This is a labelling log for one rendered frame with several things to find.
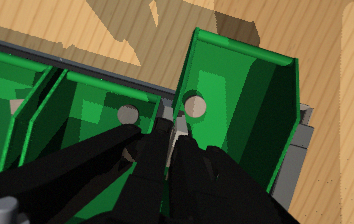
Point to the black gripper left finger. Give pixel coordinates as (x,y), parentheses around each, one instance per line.
(53,188)

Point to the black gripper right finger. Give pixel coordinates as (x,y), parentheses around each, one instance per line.
(194,193)

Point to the green bin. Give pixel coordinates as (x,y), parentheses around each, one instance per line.
(78,107)
(252,105)
(20,78)

